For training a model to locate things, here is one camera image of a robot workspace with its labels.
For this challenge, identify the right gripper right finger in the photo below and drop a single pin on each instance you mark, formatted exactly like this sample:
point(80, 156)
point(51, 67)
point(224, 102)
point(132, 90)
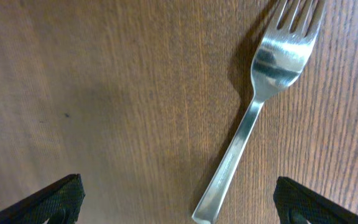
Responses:
point(296, 204)

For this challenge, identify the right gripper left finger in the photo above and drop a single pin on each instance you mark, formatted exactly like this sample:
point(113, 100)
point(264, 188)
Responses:
point(60, 202)

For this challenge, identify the steel fork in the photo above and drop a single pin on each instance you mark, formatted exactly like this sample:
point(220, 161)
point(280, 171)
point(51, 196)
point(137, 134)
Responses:
point(280, 58)

